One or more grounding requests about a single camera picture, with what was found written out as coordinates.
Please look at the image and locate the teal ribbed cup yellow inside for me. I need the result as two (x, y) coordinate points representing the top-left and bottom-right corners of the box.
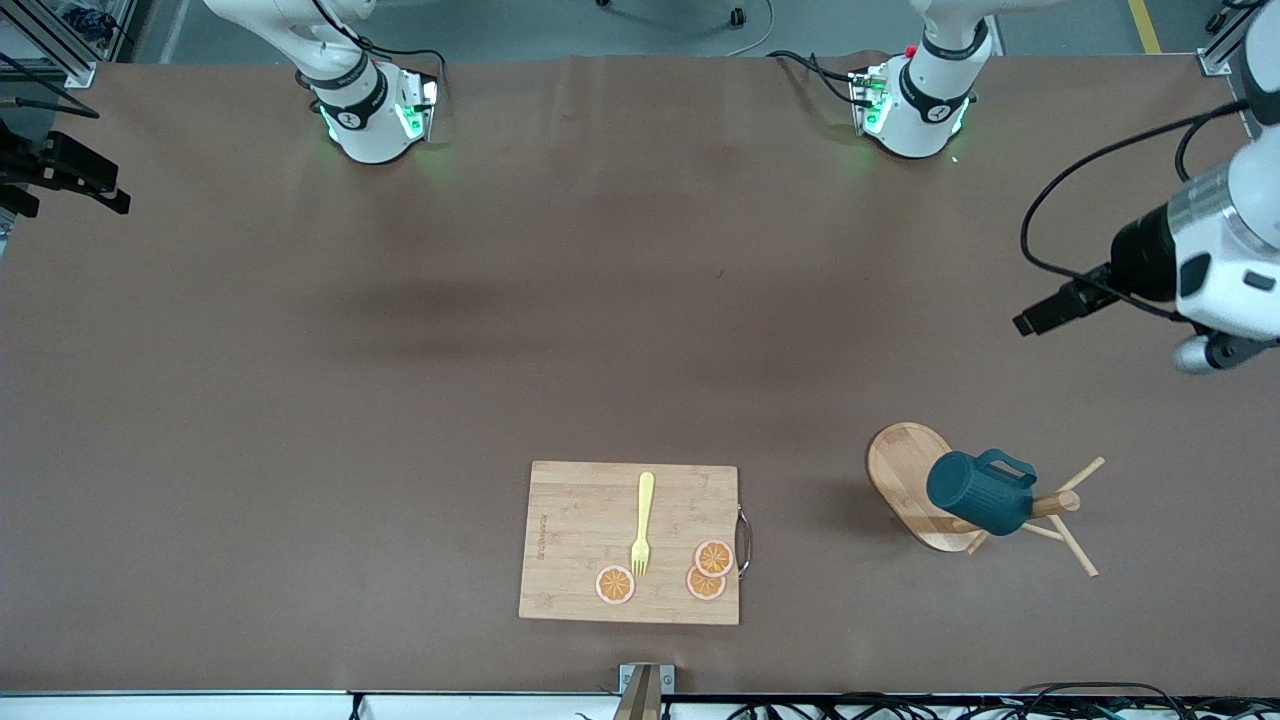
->
(926, 448), (1039, 538)

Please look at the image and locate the wooden mug rack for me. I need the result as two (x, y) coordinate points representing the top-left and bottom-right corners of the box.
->
(866, 422), (1107, 578)

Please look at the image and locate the yellow plastic fork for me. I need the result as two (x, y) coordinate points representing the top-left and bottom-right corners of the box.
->
(630, 472), (657, 578)

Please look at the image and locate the bamboo cutting board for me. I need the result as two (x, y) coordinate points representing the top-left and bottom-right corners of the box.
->
(519, 461), (741, 627)

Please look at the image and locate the thin black cable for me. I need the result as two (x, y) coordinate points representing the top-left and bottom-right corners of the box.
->
(0, 95), (102, 120)

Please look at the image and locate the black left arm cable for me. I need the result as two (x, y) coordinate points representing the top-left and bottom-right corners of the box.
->
(1019, 98), (1253, 324)

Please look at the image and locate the aluminium frame structure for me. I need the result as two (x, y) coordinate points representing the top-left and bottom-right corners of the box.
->
(0, 0), (138, 90)

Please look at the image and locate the aluminium frame post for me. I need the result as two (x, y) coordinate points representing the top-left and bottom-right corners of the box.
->
(1197, 0), (1253, 77)

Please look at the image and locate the black left base cable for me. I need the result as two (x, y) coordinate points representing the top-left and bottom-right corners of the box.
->
(767, 48), (871, 109)

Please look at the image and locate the black base cable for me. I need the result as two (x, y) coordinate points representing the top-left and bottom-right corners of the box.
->
(767, 48), (871, 109)
(310, 0), (449, 107)

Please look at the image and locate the black right base cable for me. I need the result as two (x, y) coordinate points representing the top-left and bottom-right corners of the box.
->
(310, 0), (449, 107)

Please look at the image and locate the white floor cable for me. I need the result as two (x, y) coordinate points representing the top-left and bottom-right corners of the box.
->
(724, 0), (777, 58)

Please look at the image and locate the black cable bundle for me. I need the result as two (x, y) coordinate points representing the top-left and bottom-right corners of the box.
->
(730, 682), (1280, 720)

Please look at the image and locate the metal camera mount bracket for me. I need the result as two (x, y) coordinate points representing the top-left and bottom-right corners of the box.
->
(612, 663), (676, 720)

